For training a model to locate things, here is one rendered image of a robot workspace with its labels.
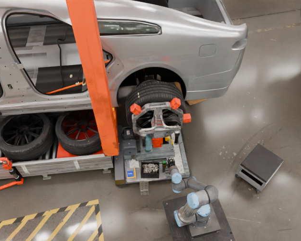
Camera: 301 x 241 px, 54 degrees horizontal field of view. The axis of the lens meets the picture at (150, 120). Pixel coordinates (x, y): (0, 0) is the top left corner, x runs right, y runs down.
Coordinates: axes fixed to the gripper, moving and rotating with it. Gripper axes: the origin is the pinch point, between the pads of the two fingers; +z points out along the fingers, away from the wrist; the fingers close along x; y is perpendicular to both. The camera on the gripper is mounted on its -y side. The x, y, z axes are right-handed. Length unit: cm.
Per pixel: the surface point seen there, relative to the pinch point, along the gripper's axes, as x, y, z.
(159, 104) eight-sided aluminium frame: 2, 54, 20
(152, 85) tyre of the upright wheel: 5, 71, 35
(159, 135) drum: 5.0, 23.0, 13.6
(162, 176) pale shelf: 7.6, -23.9, 5.7
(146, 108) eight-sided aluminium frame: 16, 54, 16
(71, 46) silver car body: 90, 98, 149
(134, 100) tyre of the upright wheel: 26, 58, 32
